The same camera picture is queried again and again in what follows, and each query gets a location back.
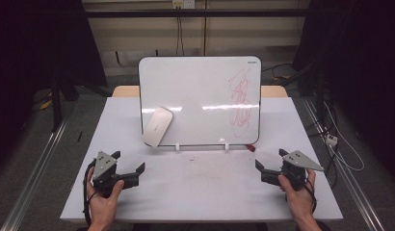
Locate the white whiteboard with black frame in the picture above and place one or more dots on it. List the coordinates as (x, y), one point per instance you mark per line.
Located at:
(198, 83)

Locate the black pen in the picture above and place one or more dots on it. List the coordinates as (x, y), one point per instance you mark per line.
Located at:
(79, 136)

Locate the silver metal floor rail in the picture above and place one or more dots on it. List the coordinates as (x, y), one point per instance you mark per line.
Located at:
(35, 170)
(346, 173)

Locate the person's left hand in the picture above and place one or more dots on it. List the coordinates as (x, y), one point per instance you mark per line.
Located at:
(102, 207)

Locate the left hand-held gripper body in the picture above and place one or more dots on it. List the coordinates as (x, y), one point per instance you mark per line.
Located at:
(104, 165)

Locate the white whiteboard eraser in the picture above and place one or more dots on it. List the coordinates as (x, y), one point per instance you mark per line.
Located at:
(157, 125)

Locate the wooden table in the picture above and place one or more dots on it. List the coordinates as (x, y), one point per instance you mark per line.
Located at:
(125, 91)

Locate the white table cover sheet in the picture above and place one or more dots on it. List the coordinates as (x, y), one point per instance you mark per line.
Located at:
(218, 192)

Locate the white whiteboard stand clip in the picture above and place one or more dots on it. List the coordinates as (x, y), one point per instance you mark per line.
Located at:
(177, 147)
(227, 147)

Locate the red marker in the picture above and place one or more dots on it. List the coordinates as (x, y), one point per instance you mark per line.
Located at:
(250, 148)

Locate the white power adapter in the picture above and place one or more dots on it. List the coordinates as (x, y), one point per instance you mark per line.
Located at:
(331, 140)

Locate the black horizontal metal bar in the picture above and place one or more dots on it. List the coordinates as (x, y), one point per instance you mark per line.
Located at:
(198, 13)

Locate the black metal stand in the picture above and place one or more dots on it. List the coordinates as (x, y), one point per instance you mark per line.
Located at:
(56, 102)

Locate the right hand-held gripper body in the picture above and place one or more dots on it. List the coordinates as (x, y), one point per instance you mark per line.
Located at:
(296, 160)

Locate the white wall outlet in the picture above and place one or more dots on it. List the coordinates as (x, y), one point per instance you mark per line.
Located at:
(183, 3)

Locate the black curtain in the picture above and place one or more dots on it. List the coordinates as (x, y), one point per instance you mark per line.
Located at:
(362, 64)
(31, 48)

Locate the person's right hand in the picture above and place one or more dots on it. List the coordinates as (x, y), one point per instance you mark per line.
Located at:
(301, 200)

